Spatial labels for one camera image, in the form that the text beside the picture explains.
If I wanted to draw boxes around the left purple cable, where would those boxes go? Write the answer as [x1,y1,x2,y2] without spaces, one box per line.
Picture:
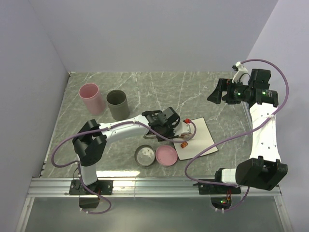
[51,120,197,215]

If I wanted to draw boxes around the grey cylindrical container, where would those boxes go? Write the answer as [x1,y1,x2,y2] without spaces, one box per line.
[106,89,130,121]

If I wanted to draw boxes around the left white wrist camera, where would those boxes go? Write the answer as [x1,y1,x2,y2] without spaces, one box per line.
[174,118,197,142]

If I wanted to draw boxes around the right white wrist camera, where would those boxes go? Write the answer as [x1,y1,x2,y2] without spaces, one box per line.
[232,61,249,83]

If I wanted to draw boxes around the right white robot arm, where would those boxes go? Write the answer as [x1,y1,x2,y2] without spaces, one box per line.
[207,69,288,193]

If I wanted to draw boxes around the pink cylindrical container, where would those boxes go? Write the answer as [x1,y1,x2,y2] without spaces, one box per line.
[79,83,105,115]

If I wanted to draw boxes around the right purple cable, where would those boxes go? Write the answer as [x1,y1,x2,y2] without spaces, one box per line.
[184,58,290,212]

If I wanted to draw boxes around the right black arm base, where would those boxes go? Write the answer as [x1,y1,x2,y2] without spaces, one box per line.
[197,178,242,211]

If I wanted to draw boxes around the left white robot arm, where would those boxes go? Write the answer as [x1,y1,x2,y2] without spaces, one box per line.
[72,107,182,194]

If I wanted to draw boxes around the pink round lid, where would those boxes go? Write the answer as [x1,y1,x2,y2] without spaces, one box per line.
[155,145,178,167]

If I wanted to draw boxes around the small orange food piece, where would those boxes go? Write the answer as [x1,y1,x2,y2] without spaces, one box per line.
[180,142,188,149]

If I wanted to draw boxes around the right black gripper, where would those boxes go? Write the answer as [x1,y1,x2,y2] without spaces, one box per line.
[207,78,252,104]

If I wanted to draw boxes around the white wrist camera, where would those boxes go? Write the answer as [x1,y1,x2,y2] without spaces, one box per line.
[174,118,197,142]
[232,61,249,83]

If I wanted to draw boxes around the grey round lid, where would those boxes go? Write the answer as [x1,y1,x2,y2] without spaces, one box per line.
[134,145,155,167]

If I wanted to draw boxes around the purple cable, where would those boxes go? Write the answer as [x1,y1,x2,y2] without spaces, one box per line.
[51,120,197,215]
[184,58,290,212]

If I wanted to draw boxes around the aluminium rail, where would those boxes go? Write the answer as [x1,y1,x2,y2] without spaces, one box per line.
[26,177,283,198]

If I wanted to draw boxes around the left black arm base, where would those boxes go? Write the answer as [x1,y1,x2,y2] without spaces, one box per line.
[69,179,113,209]

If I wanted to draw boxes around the white square plate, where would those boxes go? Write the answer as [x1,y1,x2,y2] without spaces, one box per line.
[173,117,214,160]

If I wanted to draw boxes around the metal tongs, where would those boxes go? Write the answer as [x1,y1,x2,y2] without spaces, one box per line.
[144,133,193,140]

